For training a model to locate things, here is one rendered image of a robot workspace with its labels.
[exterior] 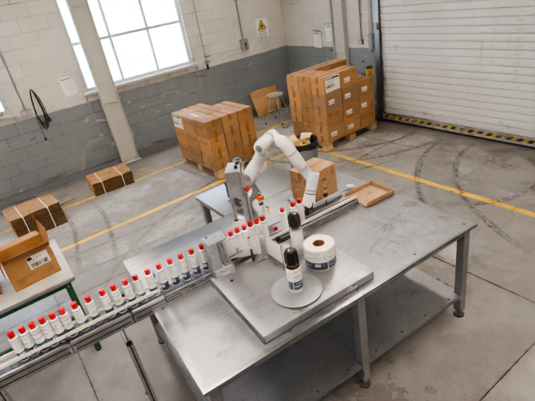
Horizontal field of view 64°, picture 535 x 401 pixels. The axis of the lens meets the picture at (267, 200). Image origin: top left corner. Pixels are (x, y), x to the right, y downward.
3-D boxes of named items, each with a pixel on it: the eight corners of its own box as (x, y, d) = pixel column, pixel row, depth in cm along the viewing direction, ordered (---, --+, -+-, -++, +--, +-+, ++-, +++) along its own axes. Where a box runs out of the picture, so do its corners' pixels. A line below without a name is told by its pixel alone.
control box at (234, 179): (229, 198, 284) (224, 173, 275) (232, 187, 299) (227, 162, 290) (244, 196, 283) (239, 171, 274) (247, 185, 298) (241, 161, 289)
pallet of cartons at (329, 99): (328, 153, 658) (320, 79, 605) (292, 143, 721) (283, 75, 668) (378, 128, 716) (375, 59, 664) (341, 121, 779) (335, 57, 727)
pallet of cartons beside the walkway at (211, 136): (263, 161, 673) (253, 106, 631) (219, 181, 633) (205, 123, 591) (224, 146, 763) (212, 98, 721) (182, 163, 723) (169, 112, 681)
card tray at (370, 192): (367, 207, 334) (366, 203, 332) (345, 196, 355) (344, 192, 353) (394, 193, 346) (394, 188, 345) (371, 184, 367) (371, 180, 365)
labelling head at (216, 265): (216, 279, 275) (208, 247, 263) (208, 270, 285) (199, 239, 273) (236, 270, 280) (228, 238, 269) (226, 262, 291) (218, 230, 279)
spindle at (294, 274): (294, 296, 247) (287, 256, 234) (286, 289, 254) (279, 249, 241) (306, 289, 251) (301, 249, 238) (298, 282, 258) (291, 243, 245)
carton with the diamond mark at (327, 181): (313, 206, 346) (309, 176, 333) (293, 198, 363) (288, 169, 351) (337, 191, 361) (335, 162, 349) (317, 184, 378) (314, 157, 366)
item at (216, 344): (204, 397, 206) (203, 395, 205) (123, 263, 324) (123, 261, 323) (477, 226, 292) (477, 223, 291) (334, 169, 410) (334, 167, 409)
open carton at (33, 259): (17, 300, 310) (-7, 258, 292) (2, 273, 346) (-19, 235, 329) (68, 273, 330) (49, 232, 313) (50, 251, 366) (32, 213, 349)
